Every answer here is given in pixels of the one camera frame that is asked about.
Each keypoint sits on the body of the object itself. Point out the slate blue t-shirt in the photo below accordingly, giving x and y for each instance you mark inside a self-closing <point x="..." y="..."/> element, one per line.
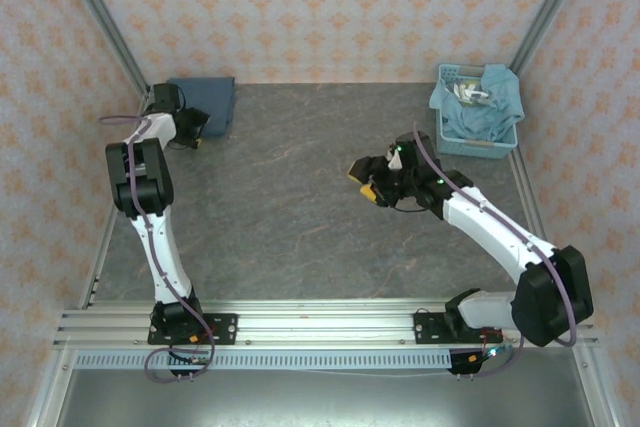
<point x="217" y="102"/>

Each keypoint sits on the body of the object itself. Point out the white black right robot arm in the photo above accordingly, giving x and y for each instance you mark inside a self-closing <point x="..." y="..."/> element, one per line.
<point x="500" y="232"/>

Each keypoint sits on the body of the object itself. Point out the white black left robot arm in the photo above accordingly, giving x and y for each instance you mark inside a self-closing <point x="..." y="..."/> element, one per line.
<point x="160" y="247"/>

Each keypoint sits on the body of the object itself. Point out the light blue plastic basket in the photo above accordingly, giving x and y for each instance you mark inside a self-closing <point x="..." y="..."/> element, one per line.
<point x="475" y="149"/>

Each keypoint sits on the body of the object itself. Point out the white patterned cloth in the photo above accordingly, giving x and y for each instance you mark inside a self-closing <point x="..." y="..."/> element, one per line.
<point x="470" y="92"/>

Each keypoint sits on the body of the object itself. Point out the light blue t-shirt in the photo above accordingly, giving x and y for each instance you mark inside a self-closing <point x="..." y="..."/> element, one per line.
<point x="495" y="112"/>

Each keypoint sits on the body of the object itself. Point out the black controller box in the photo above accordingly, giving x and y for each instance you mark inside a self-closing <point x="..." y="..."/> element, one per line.
<point x="470" y="361"/>
<point x="190" y="358"/>

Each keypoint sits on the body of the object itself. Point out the grey metal panel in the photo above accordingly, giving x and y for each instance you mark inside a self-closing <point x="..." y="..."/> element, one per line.
<point x="325" y="399"/>

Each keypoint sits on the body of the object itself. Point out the aluminium frame post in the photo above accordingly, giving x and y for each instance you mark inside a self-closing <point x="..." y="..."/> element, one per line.
<point x="550" y="7"/>
<point x="105" y="22"/>

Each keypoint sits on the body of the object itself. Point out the aluminium mounting rail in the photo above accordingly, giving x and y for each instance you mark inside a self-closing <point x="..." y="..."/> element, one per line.
<point x="325" y="324"/>

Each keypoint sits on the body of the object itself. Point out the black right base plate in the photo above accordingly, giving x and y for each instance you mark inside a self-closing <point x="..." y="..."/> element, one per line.
<point x="427" y="327"/>

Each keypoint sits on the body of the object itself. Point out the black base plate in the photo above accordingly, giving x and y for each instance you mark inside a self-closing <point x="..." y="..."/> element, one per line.
<point x="222" y="327"/>
<point x="427" y="327"/>

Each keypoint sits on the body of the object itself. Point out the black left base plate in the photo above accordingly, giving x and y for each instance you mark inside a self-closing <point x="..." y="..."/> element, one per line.
<point x="222" y="327"/>

